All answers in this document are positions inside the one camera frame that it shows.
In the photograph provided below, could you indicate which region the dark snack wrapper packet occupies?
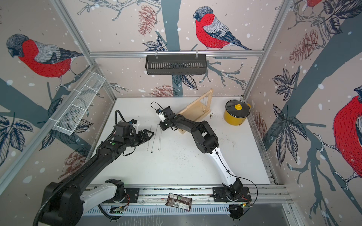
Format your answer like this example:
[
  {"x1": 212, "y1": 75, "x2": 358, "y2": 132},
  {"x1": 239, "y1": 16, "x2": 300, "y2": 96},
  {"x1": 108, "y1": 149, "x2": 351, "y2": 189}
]
[{"x1": 166, "y1": 193, "x2": 192, "y2": 212}]

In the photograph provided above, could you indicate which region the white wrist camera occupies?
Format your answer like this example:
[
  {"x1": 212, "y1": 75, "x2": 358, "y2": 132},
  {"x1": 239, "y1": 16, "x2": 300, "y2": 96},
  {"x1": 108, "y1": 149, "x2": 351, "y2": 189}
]
[
  {"x1": 156, "y1": 109, "x2": 166, "y2": 122},
  {"x1": 128, "y1": 119, "x2": 138, "y2": 126}
]

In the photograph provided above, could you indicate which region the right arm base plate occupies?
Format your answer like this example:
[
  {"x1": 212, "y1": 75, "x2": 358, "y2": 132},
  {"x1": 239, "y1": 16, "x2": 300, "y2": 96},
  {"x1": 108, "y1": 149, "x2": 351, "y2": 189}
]
[{"x1": 211, "y1": 186, "x2": 252, "y2": 202}]

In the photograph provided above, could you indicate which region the white mesh wall shelf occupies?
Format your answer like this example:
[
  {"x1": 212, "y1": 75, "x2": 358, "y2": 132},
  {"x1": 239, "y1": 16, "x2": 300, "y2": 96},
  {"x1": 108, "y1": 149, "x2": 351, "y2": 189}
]
[{"x1": 53, "y1": 72, "x2": 106, "y2": 135}]

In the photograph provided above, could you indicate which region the wooden jewelry display stand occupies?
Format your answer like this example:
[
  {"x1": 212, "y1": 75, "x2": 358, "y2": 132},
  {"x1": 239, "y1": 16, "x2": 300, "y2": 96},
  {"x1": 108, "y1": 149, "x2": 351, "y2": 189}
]
[{"x1": 178, "y1": 89, "x2": 214, "y2": 121}]

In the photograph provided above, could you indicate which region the yellow pot with black lid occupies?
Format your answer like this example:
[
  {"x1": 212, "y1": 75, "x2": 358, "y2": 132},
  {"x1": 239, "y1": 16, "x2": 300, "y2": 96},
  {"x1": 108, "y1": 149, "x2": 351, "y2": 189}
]
[{"x1": 224, "y1": 99, "x2": 251, "y2": 126}]

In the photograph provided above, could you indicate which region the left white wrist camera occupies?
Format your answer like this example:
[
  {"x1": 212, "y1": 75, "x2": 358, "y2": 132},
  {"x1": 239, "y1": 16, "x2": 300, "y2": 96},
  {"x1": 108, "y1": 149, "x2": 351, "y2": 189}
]
[{"x1": 128, "y1": 119, "x2": 138, "y2": 126}]

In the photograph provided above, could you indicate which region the black hanging wire basket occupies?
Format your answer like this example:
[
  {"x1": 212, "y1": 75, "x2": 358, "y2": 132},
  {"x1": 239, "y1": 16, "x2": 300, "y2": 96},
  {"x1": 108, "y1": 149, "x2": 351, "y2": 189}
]
[{"x1": 145, "y1": 54, "x2": 207, "y2": 75}]

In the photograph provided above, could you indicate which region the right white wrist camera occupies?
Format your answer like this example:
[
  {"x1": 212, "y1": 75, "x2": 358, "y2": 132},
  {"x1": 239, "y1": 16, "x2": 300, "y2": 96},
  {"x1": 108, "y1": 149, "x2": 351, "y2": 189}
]
[{"x1": 156, "y1": 109, "x2": 166, "y2": 122}]

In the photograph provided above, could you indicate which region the black round fixture under rail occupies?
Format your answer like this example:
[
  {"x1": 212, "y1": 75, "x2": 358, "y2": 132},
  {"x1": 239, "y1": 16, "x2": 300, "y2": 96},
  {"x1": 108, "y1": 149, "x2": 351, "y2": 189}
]
[{"x1": 229, "y1": 204, "x2": 244, "y2": 220}]

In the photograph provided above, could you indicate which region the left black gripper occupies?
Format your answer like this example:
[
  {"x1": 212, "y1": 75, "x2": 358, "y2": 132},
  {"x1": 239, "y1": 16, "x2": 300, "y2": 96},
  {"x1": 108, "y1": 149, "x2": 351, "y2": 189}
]
[{"x1": 124, "y1": 128, "x2": 155, "y2": 148}]

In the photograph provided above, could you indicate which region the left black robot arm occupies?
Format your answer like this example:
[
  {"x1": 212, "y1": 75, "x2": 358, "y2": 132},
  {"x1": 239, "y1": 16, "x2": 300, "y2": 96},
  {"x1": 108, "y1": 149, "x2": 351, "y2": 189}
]
[{"x1": 33, "y1": 119, "x2": 154, "y2": 226}]

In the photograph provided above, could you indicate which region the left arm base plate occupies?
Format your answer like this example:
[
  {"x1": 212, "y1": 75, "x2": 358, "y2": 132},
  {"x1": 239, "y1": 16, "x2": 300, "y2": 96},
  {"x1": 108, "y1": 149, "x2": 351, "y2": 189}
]
[{"x1": 112, "y1": 187, "x2": 140, "y2": 204}]

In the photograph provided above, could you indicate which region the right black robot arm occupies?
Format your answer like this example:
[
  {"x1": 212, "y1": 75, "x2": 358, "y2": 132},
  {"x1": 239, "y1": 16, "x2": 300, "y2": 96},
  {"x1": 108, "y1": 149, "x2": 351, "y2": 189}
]
[{"x1": 156, "y1": 107, "x2": 244, "y2": 202}]

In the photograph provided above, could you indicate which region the small electronics board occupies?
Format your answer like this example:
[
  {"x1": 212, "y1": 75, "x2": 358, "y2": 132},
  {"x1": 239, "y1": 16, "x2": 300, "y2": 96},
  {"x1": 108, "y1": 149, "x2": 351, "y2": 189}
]
[{"x1": 109, "y1": 206, "x2": 126, "y2": 214}]

